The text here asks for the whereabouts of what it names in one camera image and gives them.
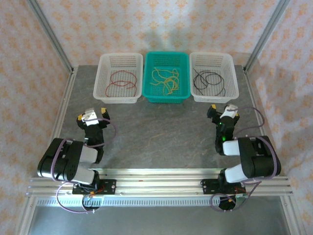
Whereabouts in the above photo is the yellow cable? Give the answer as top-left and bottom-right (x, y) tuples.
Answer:
(150, 73), (181, 95)
(149, 67), (180, 86)
(161, 77), (180, 96)

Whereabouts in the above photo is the white plastic basket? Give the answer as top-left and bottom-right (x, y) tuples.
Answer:
(189, 51), (240, 103)
(92, 53), (144, 105)

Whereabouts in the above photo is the green plastic basket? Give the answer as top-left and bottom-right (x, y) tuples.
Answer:
(141, 51), (191, 104)

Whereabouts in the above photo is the grey metal sheet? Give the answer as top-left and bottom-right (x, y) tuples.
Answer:
(26, 205), (291, 235)

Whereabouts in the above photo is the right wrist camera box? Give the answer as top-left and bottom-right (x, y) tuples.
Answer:
(219, 103), (238, 120)

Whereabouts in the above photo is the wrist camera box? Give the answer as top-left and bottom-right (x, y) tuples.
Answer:
(81, 107), (99, 127)
(219, 103), (238, 120)

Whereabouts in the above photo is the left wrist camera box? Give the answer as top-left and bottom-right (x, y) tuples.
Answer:
(81, 107), (99, 127)

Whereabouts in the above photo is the aluminium table side rail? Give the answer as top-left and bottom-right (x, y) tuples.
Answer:
(242, 65), (279, 177)
(39, 67), (79, 177)

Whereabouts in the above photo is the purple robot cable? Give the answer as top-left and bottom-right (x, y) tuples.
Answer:
(210, 107), (282, 213)
(55, 117), (117, 214)

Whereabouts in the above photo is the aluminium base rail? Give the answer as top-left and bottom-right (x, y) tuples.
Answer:
(25, 168), (293, 197)

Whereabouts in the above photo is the aluminium frame post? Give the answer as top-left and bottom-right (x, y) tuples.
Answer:
(26, 0), (74, 74)
(244, 0), (291, 73)

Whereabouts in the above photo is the slotted grey cable duct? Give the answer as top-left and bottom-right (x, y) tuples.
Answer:
(34, 196), (284, 208)

